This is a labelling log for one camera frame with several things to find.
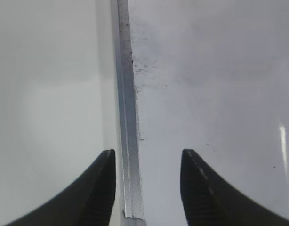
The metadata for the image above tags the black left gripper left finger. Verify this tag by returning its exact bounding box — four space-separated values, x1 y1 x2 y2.
10 149 116 226

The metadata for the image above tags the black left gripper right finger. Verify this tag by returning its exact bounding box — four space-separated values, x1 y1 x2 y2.
180 149 289 226

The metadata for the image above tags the white board with aluminium frame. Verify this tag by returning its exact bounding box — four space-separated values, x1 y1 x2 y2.
114 0 289 226

